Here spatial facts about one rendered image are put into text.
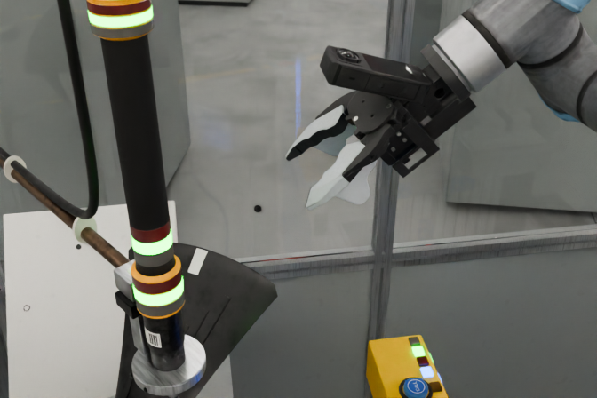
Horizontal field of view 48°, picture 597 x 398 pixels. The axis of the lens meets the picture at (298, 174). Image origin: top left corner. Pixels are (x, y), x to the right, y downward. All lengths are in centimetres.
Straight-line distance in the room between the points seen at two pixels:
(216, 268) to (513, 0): 46
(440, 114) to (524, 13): 13
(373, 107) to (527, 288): 112
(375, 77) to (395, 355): 65
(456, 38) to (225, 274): 39
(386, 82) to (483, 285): 108
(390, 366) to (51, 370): 55
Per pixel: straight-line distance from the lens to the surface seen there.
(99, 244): 69
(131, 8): 48
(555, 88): 77
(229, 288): 83
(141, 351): 69
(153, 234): 57
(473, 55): 71
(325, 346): 172
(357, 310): 166
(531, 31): 73
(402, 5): 130
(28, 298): 111
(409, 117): 72
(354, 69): 68
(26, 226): 112
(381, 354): 123
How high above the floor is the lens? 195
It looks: 31 degrees down
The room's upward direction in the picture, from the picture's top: straight up
